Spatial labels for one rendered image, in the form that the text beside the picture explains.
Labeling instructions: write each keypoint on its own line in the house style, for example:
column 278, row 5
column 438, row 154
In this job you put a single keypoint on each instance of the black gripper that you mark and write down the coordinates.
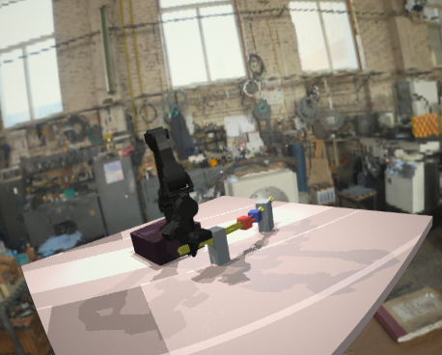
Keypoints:
column 191, row 237

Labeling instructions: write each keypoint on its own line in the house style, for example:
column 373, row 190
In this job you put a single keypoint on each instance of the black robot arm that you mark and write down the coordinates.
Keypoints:
column 172, row 177

